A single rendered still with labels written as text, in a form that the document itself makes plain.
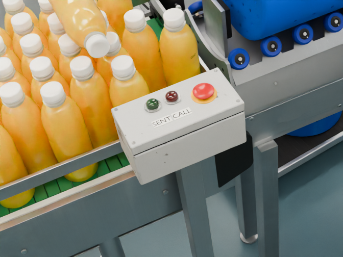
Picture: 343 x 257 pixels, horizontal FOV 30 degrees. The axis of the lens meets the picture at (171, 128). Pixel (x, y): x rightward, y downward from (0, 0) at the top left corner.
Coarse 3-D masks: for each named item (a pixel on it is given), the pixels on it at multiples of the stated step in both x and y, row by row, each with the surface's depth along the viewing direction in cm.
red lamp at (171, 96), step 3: (168, 93) 106; (171, 93) 106; (174, 93) 106; (177, 93) 106; (165, 96) 106; (168, 96) 105; (171, 96) 105; (174, 96) 105; (177, 96) 106; (168, 99) 105; (171, 99) 105; (174, 99) 105
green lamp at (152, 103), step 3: (150, 99) 105; (153, 99) 105; (156, 99) 105; (147, 102) 105; (150, 102) 105; (153, 102) 105; (156, 102) 105; (147, 105) 105; (150, 105) 105; (153, 105) 105; (156, 105) 105; (150, 108) 105; (153, 108) 105; (156, 108) 105
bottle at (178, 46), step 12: (168, 36) 120; (180, 36) 120; (192, 36) 122; (168, 48) 121; (180, 48) 121; (192, 48) 122; (168, 60) 123; (180, 60) 122; (192, 60) 124; (168, 72) 126; (180, 72) 125; (192, 72) 126; (168, 84) 129
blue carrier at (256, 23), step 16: (224, 0) 138; (240, 0) 129; (256, 0) 121; (272, 0) 119; (288, 0) 120; (304, 0) 122; (320, 0) 124; (336, 0) 126; (240, 16) 133; (256, 16) 124; (272, 16) 122; (288, 16) 124; (304, 16) 127; (240, 32) 136; (256, 32) 127; (272, 32) 127
